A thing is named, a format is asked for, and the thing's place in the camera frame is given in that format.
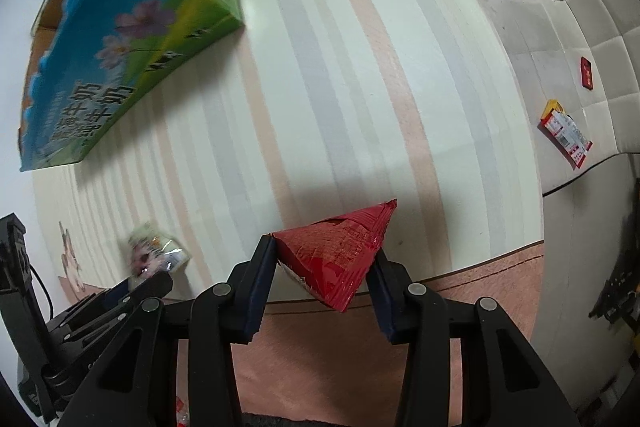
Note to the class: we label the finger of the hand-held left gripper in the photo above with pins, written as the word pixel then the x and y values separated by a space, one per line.
pixel 82 308
pixel 145 285

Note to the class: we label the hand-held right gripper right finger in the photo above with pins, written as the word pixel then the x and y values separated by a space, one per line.
pixel 382 302

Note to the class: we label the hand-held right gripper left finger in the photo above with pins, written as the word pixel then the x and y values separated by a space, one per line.
pixel 252 307

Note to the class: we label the green silver snack packet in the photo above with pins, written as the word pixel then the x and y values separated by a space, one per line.
pixel 152 249

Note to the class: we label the red triangular snack packet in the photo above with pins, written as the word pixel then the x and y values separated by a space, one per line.
pixel 340 257

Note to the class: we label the blue green printed cardboard box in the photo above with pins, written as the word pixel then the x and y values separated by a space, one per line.
pixel 130 57

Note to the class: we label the striped blanket with pink border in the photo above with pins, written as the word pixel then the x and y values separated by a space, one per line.
pixel 325 82

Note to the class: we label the orange white packet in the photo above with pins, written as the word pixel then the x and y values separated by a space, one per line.
pixel 565 134

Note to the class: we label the white sofa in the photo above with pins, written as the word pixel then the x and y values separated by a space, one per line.
pixel 540 77

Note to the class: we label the small red box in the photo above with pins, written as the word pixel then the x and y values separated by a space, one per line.
pixel 586 73

